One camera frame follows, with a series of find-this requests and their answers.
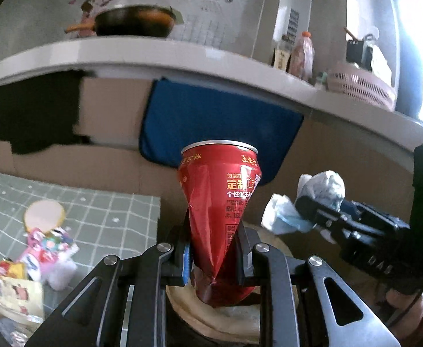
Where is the grey kitchen counter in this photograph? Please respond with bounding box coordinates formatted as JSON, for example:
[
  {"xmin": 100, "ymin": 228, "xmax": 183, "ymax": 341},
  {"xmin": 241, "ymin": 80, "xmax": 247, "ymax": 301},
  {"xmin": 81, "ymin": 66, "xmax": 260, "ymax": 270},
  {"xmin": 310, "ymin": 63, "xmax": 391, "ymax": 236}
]
[{"xmin": 0, "ymin": 36, "xmax": 423, "ymax": 160}]

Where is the dark sauce bottle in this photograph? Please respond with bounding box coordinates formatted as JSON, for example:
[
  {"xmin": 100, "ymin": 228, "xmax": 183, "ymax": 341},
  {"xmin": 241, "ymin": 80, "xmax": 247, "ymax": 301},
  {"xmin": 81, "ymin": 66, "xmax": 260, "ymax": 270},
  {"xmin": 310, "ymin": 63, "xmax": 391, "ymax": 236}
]
[{"xmin": 272, "ymin": 36, "xmax": 293, "ymax": 71}]

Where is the white paper ball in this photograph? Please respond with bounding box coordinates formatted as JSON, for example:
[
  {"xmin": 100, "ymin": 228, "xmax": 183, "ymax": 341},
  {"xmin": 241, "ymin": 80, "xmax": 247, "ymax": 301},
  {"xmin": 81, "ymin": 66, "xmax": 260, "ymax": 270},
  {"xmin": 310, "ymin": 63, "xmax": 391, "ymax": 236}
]
[{"xmin": 298, "ymin": 170, "xmax": 346, "ymax": 210}]

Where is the orange capped plastic bottle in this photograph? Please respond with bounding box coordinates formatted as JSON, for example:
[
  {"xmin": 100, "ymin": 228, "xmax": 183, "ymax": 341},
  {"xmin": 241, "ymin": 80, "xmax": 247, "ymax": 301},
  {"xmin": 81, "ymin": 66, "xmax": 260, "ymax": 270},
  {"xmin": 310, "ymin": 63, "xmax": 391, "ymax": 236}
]
[{"xmin": 289, "ymin": 31, "xmax": 315, "ymax": 80}]

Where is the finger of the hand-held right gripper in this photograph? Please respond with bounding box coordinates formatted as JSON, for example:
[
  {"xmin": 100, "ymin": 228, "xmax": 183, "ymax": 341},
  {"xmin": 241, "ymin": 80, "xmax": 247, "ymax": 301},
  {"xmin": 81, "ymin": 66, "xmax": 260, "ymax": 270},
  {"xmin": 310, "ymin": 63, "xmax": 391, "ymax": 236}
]
[
  {"xmin": 339, "ymin": 202, "xmax": 411, "ymax": 235},
  {"xmin": 294, "ymin": 195, "xmax": 364, "ymax": 250}
]

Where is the red drink can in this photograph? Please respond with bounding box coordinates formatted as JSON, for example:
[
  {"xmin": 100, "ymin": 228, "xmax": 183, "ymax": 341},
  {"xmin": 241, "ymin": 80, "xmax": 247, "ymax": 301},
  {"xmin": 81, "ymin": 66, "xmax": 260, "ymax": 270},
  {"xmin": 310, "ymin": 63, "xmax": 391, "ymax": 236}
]
[{"xmin": 177, "ymin": 139, "xmax": 263, "ymax": 308}]

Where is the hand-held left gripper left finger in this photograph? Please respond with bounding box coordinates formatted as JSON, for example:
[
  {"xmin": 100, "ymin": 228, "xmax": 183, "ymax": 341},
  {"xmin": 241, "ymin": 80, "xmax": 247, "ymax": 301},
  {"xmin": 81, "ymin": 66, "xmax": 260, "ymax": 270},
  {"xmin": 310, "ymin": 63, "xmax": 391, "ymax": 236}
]
[{"xmin": 24, "ymin": 213, "xmax": 194, "ymax": 347}]

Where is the grey checked tablecloth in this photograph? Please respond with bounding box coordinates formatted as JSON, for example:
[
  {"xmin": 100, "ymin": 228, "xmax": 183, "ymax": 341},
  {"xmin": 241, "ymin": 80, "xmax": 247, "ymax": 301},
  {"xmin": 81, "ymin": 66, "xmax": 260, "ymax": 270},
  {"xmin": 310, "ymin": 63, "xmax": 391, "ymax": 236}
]
[{"xmin": 0, "ymin": 172, "xmax": 162, "ymax": 347}]

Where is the white tissue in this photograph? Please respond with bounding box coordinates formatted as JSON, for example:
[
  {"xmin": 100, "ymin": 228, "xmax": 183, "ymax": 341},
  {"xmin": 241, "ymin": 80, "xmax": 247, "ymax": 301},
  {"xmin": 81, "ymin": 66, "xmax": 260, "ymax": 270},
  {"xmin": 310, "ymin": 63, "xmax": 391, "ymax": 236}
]
[{"xmin": 47, "ymin": 256, "xmax": 78, "ymax": 290}]

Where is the cartoon wall sticker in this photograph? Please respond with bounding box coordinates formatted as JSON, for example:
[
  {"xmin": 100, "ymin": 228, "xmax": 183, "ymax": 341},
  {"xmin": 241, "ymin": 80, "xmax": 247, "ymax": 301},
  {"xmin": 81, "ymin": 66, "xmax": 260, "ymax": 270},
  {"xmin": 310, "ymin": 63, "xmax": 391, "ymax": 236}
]
[{"xmin": 65, "ymin": 0, "xmax": 235, "ymax": 40}]

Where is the pink plastic basket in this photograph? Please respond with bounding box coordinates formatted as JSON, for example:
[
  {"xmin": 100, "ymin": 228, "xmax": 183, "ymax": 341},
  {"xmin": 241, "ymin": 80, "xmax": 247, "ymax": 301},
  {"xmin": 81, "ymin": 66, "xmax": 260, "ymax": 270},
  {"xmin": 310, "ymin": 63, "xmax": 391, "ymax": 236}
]
[{"xmin": 327, "ymin": 61, "xmax": 398, "ymax": 111}]

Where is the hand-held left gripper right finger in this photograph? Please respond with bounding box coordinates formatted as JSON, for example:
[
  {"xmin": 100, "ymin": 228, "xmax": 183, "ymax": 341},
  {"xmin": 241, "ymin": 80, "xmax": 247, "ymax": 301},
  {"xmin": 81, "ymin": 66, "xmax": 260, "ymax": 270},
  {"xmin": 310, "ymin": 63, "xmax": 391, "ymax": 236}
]
[{"xmin": 235, "ymin": 222, "xmax": 402, "ymax": 347}]

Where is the pale yellow snack packet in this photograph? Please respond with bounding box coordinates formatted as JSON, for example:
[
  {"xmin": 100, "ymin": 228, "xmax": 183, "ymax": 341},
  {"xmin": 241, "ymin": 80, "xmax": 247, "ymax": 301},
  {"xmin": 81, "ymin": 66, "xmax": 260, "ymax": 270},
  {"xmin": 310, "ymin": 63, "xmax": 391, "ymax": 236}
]
[{"xmin": 0, "ymin": 271, "xmax": 44, "ymax": 324}]

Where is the white cloth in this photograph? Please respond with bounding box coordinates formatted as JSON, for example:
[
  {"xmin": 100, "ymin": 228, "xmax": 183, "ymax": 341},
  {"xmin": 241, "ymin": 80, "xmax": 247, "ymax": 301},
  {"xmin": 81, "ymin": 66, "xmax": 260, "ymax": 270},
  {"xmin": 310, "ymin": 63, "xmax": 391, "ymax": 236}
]
[{"xmin": 368, "ymin": 38, "xmax": 393, "ymax": 87}]

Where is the black cloth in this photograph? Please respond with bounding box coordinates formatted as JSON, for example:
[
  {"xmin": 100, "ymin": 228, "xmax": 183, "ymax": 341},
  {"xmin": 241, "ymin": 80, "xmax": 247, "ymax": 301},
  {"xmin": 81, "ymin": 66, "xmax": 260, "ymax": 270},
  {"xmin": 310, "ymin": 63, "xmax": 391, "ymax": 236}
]
[{"xmin": 0, "ymin": 70, "xmax": 97, "ymax": 156}]

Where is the brown cardboard panel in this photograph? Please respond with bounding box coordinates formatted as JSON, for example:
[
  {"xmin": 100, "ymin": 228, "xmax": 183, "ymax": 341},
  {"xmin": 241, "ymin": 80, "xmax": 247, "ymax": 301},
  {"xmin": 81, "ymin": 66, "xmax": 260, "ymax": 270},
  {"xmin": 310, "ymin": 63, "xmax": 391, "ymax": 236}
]
[{"xmin": 0, "ymin": 76, "xmax": 423, "ymax": 232}]

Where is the white wall grille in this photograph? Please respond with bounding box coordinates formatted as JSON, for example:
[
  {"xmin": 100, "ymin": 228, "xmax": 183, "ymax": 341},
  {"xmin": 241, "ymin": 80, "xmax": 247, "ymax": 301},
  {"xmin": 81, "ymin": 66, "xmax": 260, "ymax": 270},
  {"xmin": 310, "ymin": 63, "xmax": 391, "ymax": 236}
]
[{"xmin": 289, "ymin": 7, "xmax": 300, "ymax": 40}]

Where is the blue towel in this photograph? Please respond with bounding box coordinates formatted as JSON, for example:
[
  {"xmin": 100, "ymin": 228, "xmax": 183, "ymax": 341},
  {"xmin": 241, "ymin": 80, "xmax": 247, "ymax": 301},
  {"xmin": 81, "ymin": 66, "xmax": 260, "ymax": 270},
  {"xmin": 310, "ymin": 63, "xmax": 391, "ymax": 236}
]
[{"xmin": 138, "ymin": 77, "xmax": 304, "ymax": 185}]

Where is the pink cartoon snack packet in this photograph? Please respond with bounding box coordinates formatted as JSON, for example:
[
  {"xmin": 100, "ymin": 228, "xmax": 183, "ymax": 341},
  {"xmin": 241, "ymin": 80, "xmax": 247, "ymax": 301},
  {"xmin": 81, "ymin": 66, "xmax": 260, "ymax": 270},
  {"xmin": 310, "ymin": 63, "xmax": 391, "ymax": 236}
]
[{"xmin": 16, "ymin": 227, "xmax": 79, "ymax": 283}]

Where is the black utensil rack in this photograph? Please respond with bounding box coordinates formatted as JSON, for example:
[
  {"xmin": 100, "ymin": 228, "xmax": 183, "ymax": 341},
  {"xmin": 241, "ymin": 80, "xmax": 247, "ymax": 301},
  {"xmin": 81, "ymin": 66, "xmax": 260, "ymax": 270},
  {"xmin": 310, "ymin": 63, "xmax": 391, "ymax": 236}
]
[{"xmin": 346, "ymin": 34, "xmax": 374, "ymax": 69}]

